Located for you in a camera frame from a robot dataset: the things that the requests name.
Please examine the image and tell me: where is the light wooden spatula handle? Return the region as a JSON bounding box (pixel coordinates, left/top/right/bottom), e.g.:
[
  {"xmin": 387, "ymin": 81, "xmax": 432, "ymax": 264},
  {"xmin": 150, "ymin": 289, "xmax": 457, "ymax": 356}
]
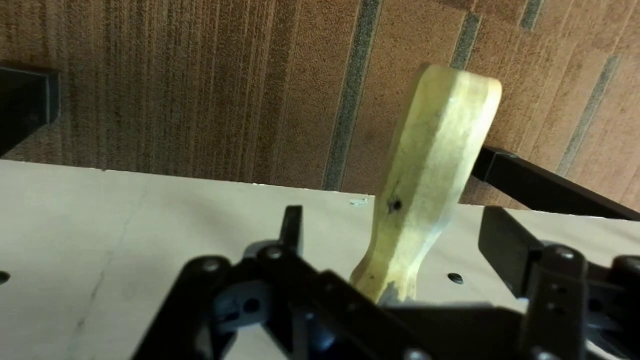
[{"xmin": 347, "ymin": 61, "xmax": 503, "ymax": 307}]

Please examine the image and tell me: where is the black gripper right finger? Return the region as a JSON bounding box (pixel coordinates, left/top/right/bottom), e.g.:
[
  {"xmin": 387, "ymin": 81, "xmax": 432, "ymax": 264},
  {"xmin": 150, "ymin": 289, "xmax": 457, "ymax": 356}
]
[{"xmin": 480, "ymin": 203, "xmax": 640, "ymax": 360}]

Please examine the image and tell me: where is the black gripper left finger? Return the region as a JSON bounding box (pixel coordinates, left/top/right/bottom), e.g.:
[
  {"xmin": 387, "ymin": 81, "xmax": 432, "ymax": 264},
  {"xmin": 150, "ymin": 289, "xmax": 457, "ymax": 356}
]
[{"xmin": 132, "ymin": 203, "xmax": 428, "ymax": 360}]

